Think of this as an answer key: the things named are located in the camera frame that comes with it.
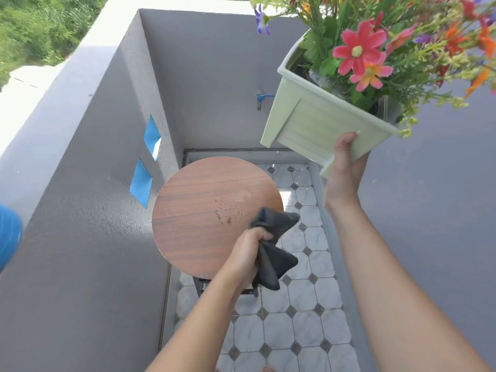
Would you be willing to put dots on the person's right hand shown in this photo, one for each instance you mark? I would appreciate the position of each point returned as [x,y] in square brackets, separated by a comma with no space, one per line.
[343,185]

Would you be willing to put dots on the person's left hand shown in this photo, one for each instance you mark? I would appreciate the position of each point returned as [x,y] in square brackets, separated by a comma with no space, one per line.
[242,261]

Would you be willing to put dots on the person's right thumb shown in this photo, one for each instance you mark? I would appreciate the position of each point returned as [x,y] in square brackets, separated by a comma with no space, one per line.
[344,145]

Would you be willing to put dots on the person's left fingers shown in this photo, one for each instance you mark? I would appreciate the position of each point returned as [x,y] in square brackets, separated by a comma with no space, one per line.
[259,234]

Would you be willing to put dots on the dark grey cloth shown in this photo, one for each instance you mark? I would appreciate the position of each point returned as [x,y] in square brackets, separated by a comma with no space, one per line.
[277,263]

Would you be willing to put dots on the pale green planter box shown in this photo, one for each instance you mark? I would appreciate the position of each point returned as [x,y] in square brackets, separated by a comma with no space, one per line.
[310,127]

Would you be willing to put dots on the person's right forearm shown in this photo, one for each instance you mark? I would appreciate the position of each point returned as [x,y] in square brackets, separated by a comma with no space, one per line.
[391,298]

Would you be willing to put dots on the person's left forearm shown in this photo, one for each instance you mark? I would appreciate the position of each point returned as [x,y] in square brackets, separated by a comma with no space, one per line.
[193,329]

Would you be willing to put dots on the round wooden table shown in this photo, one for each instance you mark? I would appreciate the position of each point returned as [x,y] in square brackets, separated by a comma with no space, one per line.
[193,213]

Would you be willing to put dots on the bunch of colourful artificial flowers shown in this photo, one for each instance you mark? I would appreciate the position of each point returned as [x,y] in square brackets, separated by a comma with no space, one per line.
[358,50]

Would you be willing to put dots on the blue water tap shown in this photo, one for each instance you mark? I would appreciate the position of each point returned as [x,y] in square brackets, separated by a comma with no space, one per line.
[259,98]

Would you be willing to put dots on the blue plastic container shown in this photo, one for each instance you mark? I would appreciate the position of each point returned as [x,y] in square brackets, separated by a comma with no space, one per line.
[8,236]

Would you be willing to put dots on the green bushes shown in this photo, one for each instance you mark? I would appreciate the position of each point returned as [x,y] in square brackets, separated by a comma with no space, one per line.
[38,27]

